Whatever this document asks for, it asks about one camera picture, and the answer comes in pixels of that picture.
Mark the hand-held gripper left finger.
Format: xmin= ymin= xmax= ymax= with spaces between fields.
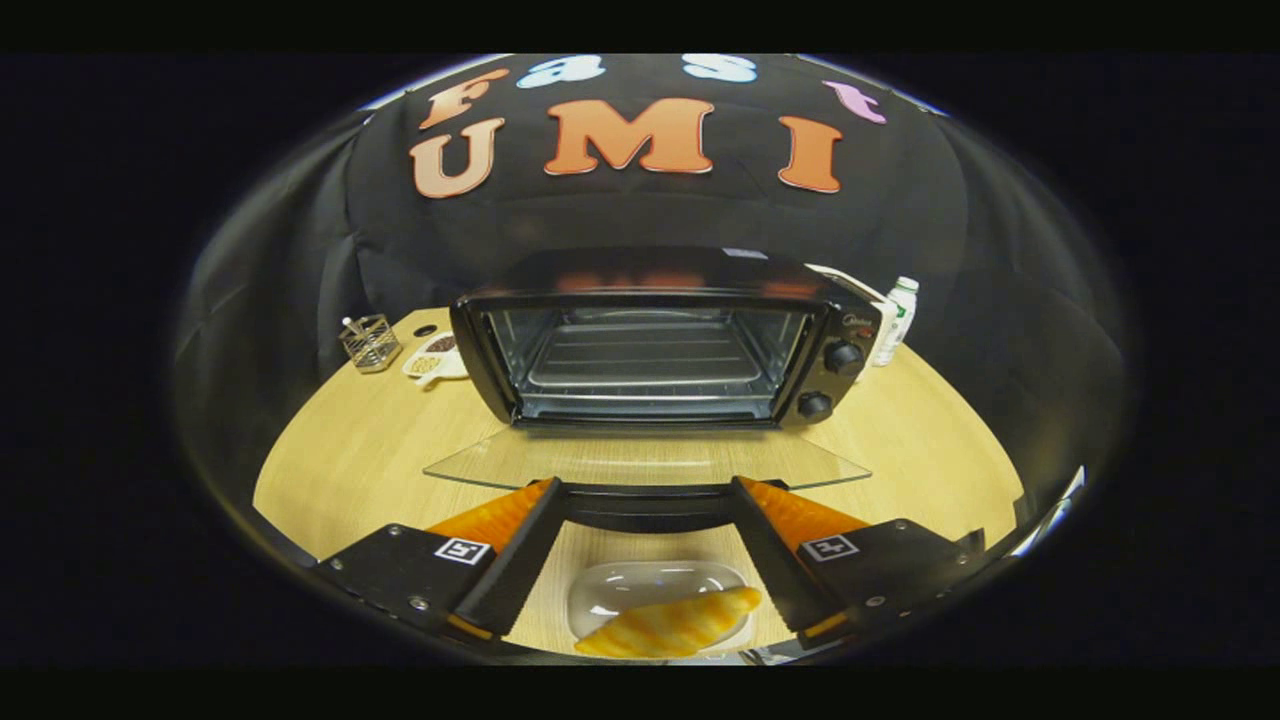
xmin=315 ymin=477 xmax=567 ymax=646

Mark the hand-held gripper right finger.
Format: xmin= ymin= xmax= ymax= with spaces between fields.
xmin=730 ymin=476 xmax=986 ymax=641

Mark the golden croissant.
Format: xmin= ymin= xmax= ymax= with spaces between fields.
xmin=574 ymin=586 xmax=763 ymax=660

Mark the black toaster oven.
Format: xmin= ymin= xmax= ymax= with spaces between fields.
xmin=422 ymin=247 xmax=883 ymax=534

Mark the white bread toaster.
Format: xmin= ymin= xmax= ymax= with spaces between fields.
xmin=805 ymin=263 xmax=899 ymax=367

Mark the white oval dish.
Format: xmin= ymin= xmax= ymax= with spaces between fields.
xmin=567 ymin=560 xmax=753 ymax=657

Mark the white divided snack dish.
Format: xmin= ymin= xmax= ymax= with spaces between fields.
xmin=402 ymin=331 xmax=469 ymax=389

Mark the white bottle with green label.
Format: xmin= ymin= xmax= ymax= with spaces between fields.
xmin=872 ymin=277 xmax=919 ymax=368

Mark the metal wire holder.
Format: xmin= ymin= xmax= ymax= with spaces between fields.
xmin=338 ymin=314 xmax=403 ymax=374

